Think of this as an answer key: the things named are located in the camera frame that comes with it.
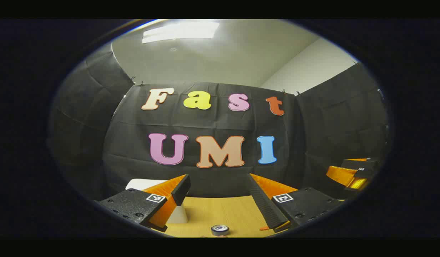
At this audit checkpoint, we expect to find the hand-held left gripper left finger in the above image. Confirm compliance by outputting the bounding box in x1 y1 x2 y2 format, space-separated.
95 174 192 233

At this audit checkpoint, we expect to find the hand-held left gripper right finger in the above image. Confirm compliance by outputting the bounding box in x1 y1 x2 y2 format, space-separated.
246 173 343 233

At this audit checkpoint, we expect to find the white desktop garbage bin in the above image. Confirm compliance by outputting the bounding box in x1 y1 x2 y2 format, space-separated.
125 178 189 224

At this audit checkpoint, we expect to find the silver pop can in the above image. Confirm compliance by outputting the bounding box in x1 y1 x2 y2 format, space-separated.
211 225 230 237

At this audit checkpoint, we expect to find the black backdrop cloth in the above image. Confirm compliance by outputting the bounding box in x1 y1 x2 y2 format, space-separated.
47 43 390 200

